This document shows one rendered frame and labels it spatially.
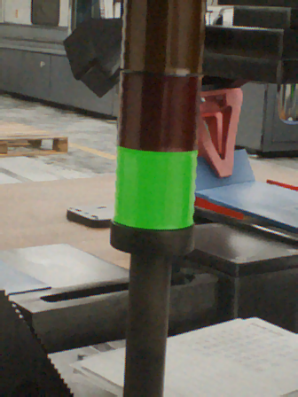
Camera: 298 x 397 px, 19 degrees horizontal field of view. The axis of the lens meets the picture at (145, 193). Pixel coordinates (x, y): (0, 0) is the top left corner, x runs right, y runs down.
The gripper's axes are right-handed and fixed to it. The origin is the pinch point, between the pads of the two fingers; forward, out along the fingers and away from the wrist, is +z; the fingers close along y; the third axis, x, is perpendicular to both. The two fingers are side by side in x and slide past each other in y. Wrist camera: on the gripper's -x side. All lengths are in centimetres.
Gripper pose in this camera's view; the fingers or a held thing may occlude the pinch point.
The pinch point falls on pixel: (220, 169)
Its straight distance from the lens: 79.4
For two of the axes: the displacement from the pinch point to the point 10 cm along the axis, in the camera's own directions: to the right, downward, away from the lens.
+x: 8.1, -1.6, 5.6
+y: 5.0, -3.0, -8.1
